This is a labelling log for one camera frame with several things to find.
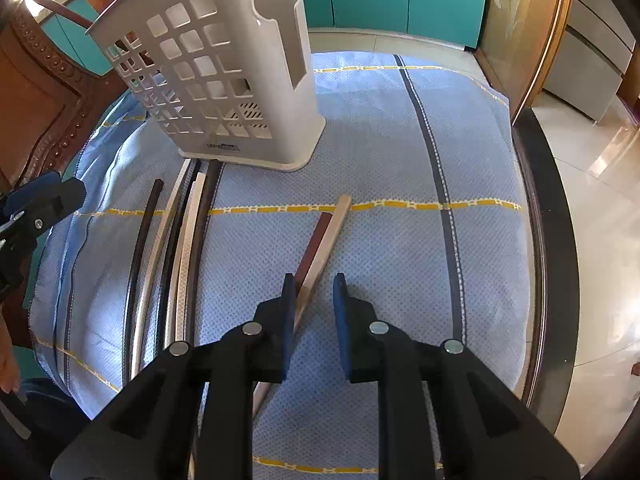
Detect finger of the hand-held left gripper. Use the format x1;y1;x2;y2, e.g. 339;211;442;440
20;178;85;237
0;172;62;221

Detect dark brown chopstick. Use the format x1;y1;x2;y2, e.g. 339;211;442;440
121;178;165;376
182;160;224;348

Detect beige wooden chopstick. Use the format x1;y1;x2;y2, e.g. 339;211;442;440
251;195;353;418

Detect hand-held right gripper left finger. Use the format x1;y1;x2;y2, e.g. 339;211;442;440
50;273;297;480

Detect grey drawer cabinet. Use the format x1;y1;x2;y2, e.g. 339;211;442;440
542;0;636;124

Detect blue checked cloth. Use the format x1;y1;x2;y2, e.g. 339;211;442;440
27;50;532;480

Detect thin black chopstick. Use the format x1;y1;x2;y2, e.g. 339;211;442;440
157;160;201;356

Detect carved wooden chair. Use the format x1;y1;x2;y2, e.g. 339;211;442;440
0;0;166;196

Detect wooden door with glass panel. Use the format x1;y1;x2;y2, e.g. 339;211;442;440
475;0;577;122

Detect person's left hand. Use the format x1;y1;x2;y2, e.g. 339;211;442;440
0;310;22;395

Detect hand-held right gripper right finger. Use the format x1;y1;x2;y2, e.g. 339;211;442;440
333;272;582;480

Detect white plastic utensil holder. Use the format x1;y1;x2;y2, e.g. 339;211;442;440
85;0;327;174

